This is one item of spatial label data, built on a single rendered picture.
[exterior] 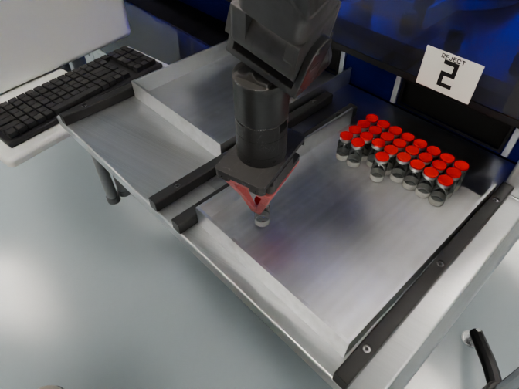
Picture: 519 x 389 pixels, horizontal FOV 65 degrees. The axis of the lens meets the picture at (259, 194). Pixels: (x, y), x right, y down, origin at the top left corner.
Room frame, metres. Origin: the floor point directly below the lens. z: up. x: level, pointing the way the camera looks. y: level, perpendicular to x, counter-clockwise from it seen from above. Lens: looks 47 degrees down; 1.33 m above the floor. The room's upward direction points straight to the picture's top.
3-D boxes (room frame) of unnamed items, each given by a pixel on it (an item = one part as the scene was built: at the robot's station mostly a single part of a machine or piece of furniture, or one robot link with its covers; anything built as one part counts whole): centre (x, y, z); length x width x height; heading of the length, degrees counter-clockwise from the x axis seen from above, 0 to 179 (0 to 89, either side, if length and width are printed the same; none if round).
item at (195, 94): (0.71, 0.03, 0.90); 0.34 x 0.26 x 0.04; 134
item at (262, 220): (0.37, 0.00, 0.90); 0.02 x 0.02 x 0.04
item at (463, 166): (0.49, -0.24, 0.91); 0.18 x 0.02 x 0.05; 43
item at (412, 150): (0.48, -0.22, 0.91); 0.18 x 0.02 x 0.05; 43
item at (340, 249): (0.39, -0.13, 0.90); 0.34 x 0.26 x 0.04; 133
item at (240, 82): (0.36, -0.01, 1.10); 0.07 x 0.06 x 0.07; 146
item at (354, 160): (0.49, -0.15, 0.91); 0.02 x 0.02 x 0.05
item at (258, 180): (0.36, 0.00, 1.04); 0.10 x 0.07 x 0.07; 149
